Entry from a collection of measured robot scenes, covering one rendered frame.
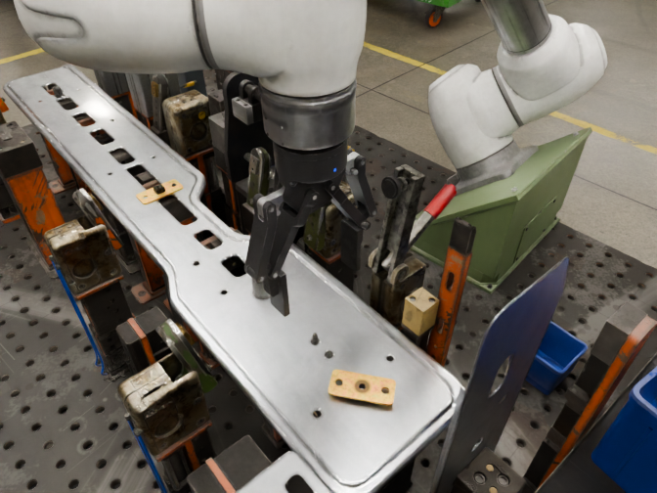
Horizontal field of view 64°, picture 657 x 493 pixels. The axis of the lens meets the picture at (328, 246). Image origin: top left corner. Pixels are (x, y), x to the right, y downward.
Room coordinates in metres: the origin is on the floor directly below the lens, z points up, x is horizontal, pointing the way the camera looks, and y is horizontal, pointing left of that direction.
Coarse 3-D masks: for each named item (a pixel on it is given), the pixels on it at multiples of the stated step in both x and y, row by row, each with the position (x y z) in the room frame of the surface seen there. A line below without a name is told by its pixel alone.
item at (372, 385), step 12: (336, 372) 0.41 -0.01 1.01; (348, 372) 0.41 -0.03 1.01; (336, 384) 0.39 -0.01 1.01; (348, 384) 0.39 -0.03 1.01; (360, 384) 0.39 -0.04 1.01; (372, 384) 0.39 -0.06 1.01; (384, 384) 0.39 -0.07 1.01; (348, 396) 0.37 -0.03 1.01; (360, 396) 0.37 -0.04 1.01; (372, 396) 0.37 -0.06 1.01; (384, 396) 0.37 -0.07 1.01
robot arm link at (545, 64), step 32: (512, 0) 1.05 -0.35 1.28; (512, 32) 1.08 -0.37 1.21; (544, 32) 1.09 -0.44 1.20; (576, 32) 1.14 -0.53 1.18; (512, 64) 1.10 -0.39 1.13; (544, 64) 1.06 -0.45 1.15; (576, 64) 1.08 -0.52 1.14; (512, 96) 1.10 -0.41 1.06; (544, 96) 1.08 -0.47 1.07; (576, 96) 1.10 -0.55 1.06
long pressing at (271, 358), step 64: (64, 128) 1.06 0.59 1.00; (128, 128) 1.06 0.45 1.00; (128, 192) 0.82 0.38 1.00; (192, 192) 0.82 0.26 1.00; (192, 256) 0.64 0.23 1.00; (192, 320) 0.51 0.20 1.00; (256, 320) 0.50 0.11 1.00; (320, 320) 0.50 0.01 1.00; (384, 320) 0.50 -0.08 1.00; (256, 384) 0.39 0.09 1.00; (320, 384) 0.39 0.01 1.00; (448, 384) 0.39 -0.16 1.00; (320, 448) 0.31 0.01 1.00; (384, 448) 0.31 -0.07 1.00
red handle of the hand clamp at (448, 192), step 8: (440, 192) 0.63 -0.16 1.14; (448, 192) 0.62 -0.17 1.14; (456, 192) 0.63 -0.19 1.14; (432, 200) 0.62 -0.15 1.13; (440, 200) 0.62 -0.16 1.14; (448, 200) 0.62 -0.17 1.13; (424, 208) 0.62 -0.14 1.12; (432, 208) 0.61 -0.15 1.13; (440, 208) 0.61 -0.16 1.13; (424, 216) 0.60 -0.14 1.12; (432, 216) 0.60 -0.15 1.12; (416, 224) 0.59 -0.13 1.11; (424, 224) 0.59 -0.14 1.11; (416, 232) 0.58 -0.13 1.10; (416, 240) 0.58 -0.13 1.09; (408, 248) 0.57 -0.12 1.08; (384, 264) 0.55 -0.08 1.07
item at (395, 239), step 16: (400, 176) 0.58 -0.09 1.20; (416, 176) 0.56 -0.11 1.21; (384, 192) 0.55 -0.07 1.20; (400, 192) 0.54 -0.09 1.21; (416, 192) 0.56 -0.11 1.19; (400, 208) 0.57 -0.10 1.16; (416, 208) 0.56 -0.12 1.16; (384, 224) 0.57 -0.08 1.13; (400, 224) 0.55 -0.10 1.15; (384, 240) 0.56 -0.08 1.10; (400, 240) 0.54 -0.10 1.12; (384, 256) 0.57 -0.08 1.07; (400, 256) 0.54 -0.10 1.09
